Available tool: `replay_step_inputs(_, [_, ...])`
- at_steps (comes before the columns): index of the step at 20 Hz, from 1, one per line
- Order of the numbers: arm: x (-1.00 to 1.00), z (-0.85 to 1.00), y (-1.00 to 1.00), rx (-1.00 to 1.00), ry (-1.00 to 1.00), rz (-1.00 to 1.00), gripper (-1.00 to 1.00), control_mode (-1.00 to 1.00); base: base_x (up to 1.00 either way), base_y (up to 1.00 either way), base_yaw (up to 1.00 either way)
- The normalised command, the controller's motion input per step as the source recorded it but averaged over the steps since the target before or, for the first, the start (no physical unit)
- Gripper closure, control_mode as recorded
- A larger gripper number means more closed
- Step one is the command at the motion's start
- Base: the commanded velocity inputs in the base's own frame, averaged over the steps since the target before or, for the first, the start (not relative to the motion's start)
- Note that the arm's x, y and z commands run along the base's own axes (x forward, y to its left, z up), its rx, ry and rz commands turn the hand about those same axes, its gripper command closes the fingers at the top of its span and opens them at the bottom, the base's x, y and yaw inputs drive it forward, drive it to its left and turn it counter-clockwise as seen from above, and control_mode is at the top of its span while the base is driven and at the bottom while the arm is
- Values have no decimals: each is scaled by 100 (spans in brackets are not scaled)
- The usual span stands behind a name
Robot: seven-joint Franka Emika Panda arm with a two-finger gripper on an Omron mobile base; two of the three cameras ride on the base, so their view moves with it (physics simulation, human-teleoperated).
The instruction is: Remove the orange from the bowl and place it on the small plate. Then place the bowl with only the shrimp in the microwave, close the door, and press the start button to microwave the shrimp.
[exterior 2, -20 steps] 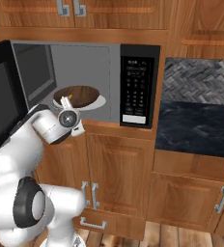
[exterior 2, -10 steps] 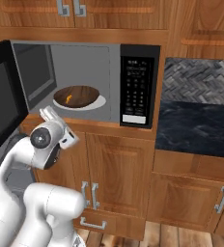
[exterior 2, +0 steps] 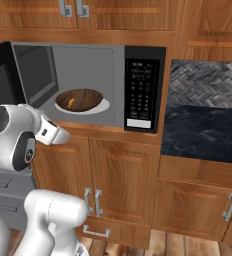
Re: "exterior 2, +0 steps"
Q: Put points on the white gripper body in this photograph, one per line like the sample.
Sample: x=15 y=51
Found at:
x=60 y=136

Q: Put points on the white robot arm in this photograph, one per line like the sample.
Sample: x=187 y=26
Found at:
x=11 y=133

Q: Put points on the orange shrimp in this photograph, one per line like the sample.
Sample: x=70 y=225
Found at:
x=70 y=102

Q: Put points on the brown wooden bowl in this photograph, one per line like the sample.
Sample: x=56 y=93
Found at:
x=84 y=98

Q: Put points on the white microwave turntable plate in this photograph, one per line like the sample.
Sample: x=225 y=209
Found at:
x=103 y=106

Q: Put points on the grey black microwave oven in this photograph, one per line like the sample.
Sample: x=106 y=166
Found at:
x=88 y=66

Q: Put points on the black microwave door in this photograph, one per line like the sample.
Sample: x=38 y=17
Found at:
x=3 y=76

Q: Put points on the microwave start button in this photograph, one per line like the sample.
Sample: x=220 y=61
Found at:
x=145 y=114

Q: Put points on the grey appliance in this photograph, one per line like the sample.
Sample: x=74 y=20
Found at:
x=8 y=196

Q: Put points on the wooden drawer front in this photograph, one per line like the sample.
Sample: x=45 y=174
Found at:
x=128 y=231
x=194 y=171

